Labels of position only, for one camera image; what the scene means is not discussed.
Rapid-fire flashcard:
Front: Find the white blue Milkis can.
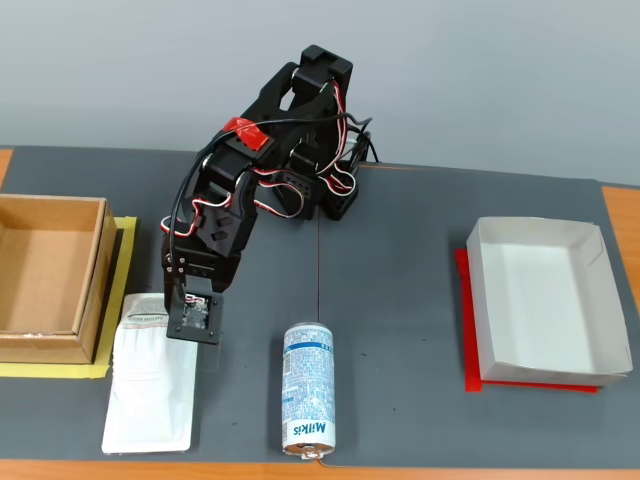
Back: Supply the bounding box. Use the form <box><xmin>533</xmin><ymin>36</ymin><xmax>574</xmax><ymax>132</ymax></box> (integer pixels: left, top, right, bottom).
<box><xmin>281</xmin><ymin>322</ymin><xmax>337</xmax><ymax>460</ymax></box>

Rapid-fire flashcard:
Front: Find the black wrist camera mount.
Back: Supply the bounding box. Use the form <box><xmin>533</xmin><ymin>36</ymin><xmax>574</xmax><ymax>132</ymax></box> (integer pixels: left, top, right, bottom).
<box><xmin>166</xmin><ymin>288</ymin><xmax>225</xmax><ymax>347</ymax></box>

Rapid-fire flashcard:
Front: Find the red white servo wire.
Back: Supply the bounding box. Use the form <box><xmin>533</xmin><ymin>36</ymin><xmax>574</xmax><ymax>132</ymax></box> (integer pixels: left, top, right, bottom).
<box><xmin>158</xmin><ymin>193</ymin><xmax>237</xmax><ymax>237</ymax></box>
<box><xmin>319</xmin><ymin>82</ymin><xmax>359</xmax><ymax>197</ymax></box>

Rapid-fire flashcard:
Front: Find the light gray paper box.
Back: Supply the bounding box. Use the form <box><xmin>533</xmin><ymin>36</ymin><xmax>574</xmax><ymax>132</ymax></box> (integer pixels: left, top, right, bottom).
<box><xmin>466</xmin><ymin>215</ymin><xmax>634</xmax><ymax>387</ymax></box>

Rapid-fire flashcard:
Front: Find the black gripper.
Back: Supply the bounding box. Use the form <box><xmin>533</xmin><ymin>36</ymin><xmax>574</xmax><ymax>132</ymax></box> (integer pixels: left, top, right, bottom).
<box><xmin>160</xmin><ymin>237</ymin><xmax>242</xmax><ymax>298</ymax></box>

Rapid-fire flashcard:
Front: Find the red tape strip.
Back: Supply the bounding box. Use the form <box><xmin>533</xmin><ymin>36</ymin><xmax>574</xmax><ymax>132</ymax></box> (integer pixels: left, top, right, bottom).
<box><xmin>223</xmin><ymin>117</ymin><xmax>267</xmax><ymax>151</ymax></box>

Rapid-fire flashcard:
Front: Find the dark gray table mat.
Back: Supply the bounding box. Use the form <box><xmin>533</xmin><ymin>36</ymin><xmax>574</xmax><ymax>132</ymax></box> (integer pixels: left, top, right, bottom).
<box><xmin>0</xmin><ymin>145</ymin><xmax>322</xmax><ymax>464</ymax></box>
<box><xmin>316</xmin><ymin>162</ymin><xmax>640</xmax><ymax>472</ymax></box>

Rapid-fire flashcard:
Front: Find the red paper sheet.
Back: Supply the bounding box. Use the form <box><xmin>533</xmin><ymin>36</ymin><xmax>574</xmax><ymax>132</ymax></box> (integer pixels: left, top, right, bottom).
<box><xmin>453</xmin><ymin>248</ymin><xmax>600</xmax><ymax>396</ymax></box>

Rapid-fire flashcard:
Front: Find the black camera cable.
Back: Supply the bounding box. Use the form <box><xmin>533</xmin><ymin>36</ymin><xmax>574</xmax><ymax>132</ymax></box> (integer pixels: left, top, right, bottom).
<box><xmin>167</xmin><ymin>113</ymin><xmax>375</xmax><ymax>264</ymax></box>

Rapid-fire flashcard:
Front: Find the yellow tape frame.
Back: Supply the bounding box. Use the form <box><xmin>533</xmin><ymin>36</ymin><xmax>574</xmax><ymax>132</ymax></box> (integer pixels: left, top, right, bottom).
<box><xmin>0</xmin><ymin>215</ymin><xmax>139</xmax><ymax>380</ymax></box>

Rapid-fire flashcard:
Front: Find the brown cardboard box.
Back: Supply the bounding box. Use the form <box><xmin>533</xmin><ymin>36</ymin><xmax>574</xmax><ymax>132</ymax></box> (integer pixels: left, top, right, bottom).
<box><xmin>0</xmin><ymin>194</ymin><xmax>118</xmax><ymax>365</ymax></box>

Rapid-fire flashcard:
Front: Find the white sandwich pouch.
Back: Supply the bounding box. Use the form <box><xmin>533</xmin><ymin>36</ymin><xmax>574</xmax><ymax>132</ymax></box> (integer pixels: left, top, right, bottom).
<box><xmin>101</xmin><ymin>292</ymin><xmax>200</xmax><ymax>455</ymax></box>

